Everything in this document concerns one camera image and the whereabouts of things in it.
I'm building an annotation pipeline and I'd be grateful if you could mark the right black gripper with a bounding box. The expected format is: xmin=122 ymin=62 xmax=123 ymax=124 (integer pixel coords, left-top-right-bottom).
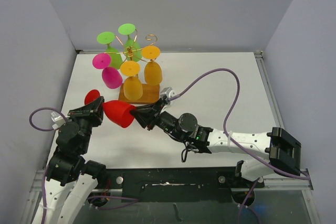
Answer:
xmin=131 ymin=98 xmax=186 ymax=142

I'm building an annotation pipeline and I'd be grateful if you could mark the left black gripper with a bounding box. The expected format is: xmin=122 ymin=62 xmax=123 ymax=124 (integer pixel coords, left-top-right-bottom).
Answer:
xmin=68 ymin=95 xmax=105 ymax=153

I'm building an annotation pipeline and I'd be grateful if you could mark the red wine glass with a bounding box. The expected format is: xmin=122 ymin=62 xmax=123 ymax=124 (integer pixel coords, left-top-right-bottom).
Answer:
xmin=84 ymin=89 xmax=138 ymax=129

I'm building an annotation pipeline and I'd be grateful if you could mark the orange wine glass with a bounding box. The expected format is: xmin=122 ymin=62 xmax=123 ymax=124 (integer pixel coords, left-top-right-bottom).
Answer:
xmin=141 ymin=45 xmax=163 ymax=86
xmin=120 ymin=61 xmax=143 ymax=101

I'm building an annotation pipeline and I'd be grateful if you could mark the magenta wine glass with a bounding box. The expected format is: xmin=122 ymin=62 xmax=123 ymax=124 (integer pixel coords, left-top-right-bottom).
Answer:
xmin=92 ymin=53 xmax=122 ymax=89

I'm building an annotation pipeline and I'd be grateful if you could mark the green wine glass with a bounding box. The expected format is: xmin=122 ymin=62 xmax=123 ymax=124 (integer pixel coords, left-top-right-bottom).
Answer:
xmin=97 ymin=31 xmax=123 ymax=70
xmin=118 ymin=23 xmax=142 ymax=62

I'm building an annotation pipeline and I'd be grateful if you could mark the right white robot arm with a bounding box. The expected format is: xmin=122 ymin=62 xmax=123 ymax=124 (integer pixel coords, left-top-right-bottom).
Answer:
xmin=130 ymin=99 xmax=307 ymax=187

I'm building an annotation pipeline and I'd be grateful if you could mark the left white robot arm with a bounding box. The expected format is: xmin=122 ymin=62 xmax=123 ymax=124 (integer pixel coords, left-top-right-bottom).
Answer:
xmin=33 ymin=96 xmax=108 ymax=223

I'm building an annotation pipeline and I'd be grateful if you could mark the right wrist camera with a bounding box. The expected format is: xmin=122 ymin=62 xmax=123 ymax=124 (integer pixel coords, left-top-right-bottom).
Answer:
xmin=159 ymin=87 xmax=175 ymax=104

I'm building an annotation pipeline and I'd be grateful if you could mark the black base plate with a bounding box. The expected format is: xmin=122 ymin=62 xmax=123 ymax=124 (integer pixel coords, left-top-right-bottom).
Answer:
xmin=95 ymin=167 xmax=253 ymax=202

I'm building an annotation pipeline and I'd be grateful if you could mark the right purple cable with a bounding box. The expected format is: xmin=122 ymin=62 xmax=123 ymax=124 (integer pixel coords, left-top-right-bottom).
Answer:
xmin=167 ymin=68 xmax=310 ymax=224

